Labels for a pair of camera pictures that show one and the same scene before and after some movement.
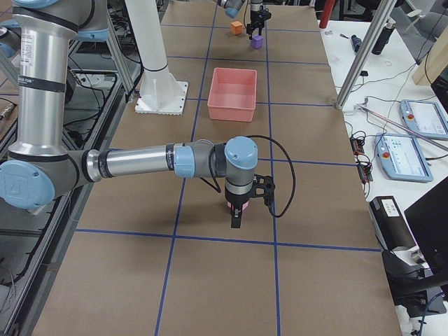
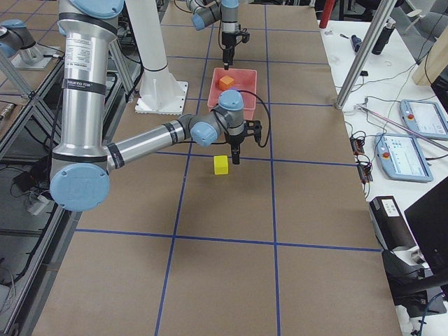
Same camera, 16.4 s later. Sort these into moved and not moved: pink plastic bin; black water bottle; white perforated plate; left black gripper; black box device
Moved: left black gripper
Not moved: pink plastic bin; black box device; black water bottle; white perforated plate
